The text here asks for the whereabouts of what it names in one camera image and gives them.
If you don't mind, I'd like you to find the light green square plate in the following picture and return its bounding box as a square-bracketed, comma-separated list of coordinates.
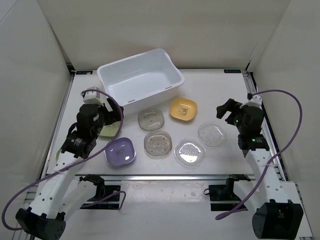
[99, 121, 121, 138]

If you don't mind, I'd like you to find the clear textured plate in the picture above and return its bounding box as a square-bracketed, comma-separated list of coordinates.
[174, 138, 206, 169]
[197, 122, 226, 147]

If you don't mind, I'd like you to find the clear plate with slots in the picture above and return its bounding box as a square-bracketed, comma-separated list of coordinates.
[137, 108, 165, 132]

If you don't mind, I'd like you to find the purple square plate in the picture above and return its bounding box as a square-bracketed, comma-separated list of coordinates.
[104, 137, 136, 167]

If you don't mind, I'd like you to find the yellow square plate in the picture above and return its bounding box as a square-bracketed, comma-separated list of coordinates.
[169, 97, 198, 122]

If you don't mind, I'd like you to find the clear plate with dots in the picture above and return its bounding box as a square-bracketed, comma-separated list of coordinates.
[143, 130, 173, 159]

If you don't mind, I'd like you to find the clear textured plate front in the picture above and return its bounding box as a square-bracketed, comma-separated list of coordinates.
[174, 138, 206, 169]

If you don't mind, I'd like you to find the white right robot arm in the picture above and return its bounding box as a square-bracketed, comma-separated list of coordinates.
[216, 95, 304, 240]

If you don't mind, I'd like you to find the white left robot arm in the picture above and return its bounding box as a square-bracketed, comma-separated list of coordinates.
[15, 98, 124, 240]

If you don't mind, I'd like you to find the white plastic bin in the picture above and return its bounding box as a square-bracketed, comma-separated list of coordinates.
[97, 48, 185, 116]

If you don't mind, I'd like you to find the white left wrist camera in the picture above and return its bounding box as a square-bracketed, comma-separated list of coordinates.
[80, 86, 113, 112]

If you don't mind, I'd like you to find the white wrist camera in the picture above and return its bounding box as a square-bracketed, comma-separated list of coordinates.
[240, 93, 262, 109]
[80, 86, 113, 112]

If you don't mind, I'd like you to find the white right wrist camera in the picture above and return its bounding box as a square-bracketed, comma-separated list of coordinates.
[240, 93, 262, 109]

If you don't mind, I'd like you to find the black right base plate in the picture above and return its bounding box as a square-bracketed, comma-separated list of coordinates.
[203, 184, 241, 212]

